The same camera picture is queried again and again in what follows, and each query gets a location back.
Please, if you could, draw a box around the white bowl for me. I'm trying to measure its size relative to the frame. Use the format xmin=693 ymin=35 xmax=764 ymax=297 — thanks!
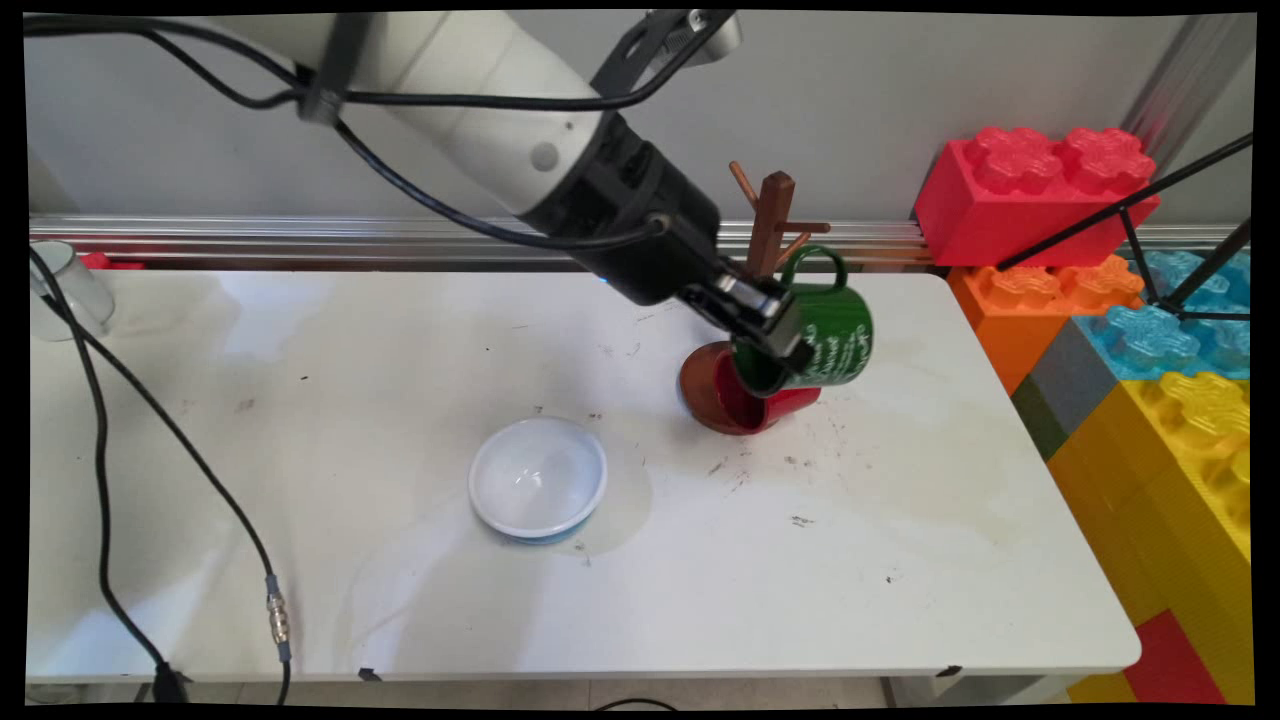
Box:
xmin=468 ymin=417 xmax=608 ymax=544

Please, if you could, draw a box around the big orange toy brick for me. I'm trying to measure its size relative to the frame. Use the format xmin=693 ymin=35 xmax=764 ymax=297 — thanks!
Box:
xmin=945 ymin=257 xmax=1144 ymax=396

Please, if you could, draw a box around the big yellow toy brick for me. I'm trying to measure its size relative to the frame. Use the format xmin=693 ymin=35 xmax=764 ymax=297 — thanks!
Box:
xmin=1045 ymin=372 xmax=1253 ymax=706

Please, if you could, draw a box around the big grey toy brick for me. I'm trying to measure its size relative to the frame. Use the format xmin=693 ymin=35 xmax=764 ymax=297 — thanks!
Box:
xmin=1028 ymin=320 xmax=1121 ymax=436

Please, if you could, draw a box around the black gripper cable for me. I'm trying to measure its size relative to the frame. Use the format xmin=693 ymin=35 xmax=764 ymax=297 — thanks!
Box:
xmin=140 ymin=28 xmax=673 ymax=251

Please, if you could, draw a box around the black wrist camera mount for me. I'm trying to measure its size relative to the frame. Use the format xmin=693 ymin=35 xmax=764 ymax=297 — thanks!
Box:
xmin=590 ymin=10 xmax=743 ymax=101

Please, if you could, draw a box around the grey cable strap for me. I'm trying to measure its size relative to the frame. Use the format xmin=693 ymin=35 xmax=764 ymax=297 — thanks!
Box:
xmin=298 ymin=12 xmax=371 ymax=126

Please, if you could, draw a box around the white translucent mug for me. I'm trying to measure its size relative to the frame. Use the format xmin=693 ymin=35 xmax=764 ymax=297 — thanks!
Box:
xmin=30 ymin=240 xmax=116 ymax=343

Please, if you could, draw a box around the green mug with white script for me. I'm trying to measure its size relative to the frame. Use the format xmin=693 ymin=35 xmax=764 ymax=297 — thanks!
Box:
xmin=732 ymin=245 xmax=874 ymax=399

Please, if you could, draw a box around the big blue toy brick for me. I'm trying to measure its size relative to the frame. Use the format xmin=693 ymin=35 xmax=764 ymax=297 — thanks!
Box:
xmin=1072 ymin=252 xmax=1251 ymax=383

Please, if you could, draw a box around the aluminium post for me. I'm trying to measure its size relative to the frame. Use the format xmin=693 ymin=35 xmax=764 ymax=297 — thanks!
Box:
xmin=1120 ymin=15 xmax=1256 ymax=171

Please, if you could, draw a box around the thin black cable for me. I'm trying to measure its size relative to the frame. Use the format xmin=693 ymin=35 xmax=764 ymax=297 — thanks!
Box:
xmin=30 ymin=245 xmax=191 ymax=703

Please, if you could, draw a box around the black tripod stand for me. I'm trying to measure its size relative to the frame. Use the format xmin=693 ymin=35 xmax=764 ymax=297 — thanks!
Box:
xmin=995 ymin=135 xmax=1256 ymax=326

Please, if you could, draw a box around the black camera cable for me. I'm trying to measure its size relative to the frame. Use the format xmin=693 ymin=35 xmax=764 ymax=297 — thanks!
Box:
xmin=25 ymin=15 xmax=736 ymax=113

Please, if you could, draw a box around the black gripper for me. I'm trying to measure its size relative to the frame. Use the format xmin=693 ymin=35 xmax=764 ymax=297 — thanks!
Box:
xmin=518 ymin=110 xmax=817 ymax=373

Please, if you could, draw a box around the big dark green toy brick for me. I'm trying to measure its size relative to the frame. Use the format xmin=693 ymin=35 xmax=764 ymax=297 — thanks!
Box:
xmin=1010 ymin=377 xmax=1069 ymax=463

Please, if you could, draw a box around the aluminium rail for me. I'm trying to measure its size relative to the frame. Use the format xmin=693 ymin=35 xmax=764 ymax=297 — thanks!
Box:
xmin=30 ymin=213 xmax=1251 ymax=273

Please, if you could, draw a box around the red mug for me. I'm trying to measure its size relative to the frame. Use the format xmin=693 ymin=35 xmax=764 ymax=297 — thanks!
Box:
xmin=712 ymin=345 xmax=823 ymax=436

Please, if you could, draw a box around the big red toy brick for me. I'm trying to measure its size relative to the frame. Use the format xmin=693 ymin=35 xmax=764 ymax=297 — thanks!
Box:
xmin=912 ymin=126 xmax=1161 ymax=271

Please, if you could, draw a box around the small red toy brick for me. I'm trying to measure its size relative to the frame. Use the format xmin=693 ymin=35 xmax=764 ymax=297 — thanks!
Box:
xmin=1120 ymin=610 xmax=1226 ymax=706

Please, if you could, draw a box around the black cable with metal connector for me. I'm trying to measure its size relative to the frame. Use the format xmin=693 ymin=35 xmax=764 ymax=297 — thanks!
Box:
xmin=40 ymin=290 xmax=293 ymax=703

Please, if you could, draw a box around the brown wooden mug tree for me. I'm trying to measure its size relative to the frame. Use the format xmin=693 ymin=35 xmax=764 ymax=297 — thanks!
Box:
xmin=680 ymin=162 xmax=833 ymax=436

